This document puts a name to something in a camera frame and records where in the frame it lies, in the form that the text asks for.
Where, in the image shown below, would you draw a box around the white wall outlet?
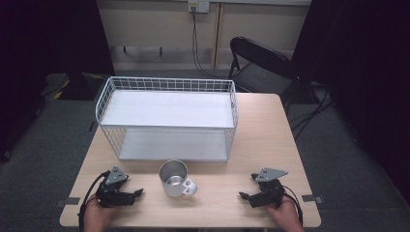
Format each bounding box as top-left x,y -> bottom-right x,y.
188,0 -> 211,15

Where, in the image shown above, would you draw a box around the white wire shelf rack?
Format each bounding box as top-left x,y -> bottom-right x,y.
95,75 -> 240,162

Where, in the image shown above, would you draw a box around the black stand base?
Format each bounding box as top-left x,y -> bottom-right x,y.
40,72 -> 111,102

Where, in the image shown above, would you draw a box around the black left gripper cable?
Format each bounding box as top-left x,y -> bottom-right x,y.
77,170 -> 111,232

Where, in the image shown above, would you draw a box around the black cable from wall outlet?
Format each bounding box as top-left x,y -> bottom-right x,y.
190,7 -> 230,79

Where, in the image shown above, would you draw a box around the black floor cables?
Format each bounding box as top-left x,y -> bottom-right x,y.
288,81 -> 337,141

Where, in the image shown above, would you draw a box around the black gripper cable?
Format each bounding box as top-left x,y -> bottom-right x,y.
281,185 -> 305,227
77,170 -> 111,232

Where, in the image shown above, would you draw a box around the dark curtain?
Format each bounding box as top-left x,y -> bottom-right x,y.
290,0 -> 410,205

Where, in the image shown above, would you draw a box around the black folding chair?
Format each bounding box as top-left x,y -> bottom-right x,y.
227,36 -> 300,109

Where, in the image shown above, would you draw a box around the metal cup with white handle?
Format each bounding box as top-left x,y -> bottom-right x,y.
159,159 -> 198,198

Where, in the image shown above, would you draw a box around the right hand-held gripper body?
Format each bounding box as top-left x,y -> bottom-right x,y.
249,167 -> 287,209

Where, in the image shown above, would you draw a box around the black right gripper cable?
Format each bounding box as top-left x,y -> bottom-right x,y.
281,185 -> 305,227

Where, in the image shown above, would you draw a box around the person's right hand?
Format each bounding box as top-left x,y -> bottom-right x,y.
266,195 -> 306,232

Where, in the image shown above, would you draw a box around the grey tape strip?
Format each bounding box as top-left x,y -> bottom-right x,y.
54,196 -> 81,208
301,193 -> 325,204

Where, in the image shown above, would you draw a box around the person's left hand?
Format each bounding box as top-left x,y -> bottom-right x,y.
83,194 -> 114,232

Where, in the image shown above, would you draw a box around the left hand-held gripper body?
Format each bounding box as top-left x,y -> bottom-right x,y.
95,165 -> 136,208

